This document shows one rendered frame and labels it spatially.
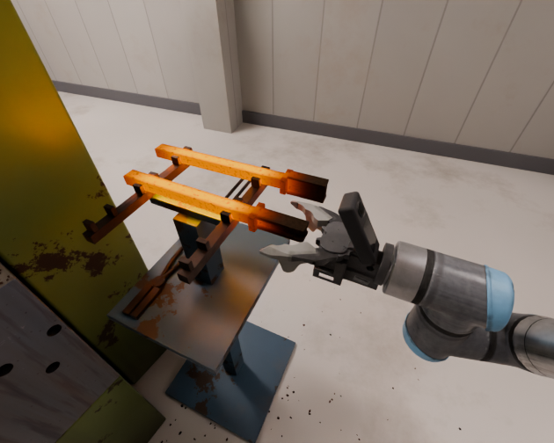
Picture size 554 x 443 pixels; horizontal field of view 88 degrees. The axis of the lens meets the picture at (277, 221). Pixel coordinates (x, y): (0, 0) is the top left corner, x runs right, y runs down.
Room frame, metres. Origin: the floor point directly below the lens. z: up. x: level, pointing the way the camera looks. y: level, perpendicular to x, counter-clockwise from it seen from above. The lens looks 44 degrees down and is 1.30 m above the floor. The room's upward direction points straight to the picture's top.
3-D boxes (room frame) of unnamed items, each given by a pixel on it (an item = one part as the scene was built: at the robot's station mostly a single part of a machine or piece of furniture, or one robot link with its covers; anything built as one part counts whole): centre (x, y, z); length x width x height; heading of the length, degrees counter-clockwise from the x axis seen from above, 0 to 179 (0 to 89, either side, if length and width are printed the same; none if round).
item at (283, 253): (0.31, -0.02, 0.91); 0.09 x 0.03 x 0.06; 99
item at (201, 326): (0.45, 0.18, 0.67); 0.40 x 0.30 x 0.02; 156
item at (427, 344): (0.24, -0.30, 0.80); 0.12 x 0.09 x 0.12; 80
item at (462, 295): (0.25, -0.28, 0.91); 0.12 x 0.09 x 0.10; 66
